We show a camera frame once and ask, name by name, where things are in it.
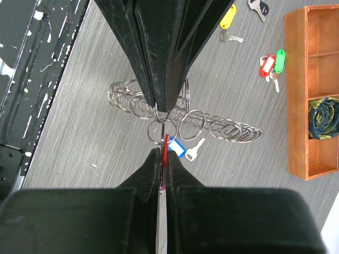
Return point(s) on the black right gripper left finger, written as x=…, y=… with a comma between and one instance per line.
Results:
x=114, y=220

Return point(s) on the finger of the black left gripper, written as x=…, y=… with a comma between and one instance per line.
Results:
x=173, y=34
x=120, y=17

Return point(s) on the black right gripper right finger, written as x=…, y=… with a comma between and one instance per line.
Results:
x=203, y=219

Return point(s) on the key with yellow tag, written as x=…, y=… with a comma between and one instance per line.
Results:
x=225, y=24

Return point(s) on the black key fob key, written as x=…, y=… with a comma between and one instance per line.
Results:
x=260, y=7

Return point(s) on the orange compartment tray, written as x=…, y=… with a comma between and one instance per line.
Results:
x=311, y=69

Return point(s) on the blue yellow rolled tie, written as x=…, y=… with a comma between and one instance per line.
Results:
x=323, y=118

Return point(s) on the black mounting base plate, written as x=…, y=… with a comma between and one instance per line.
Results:
x=37, y=38

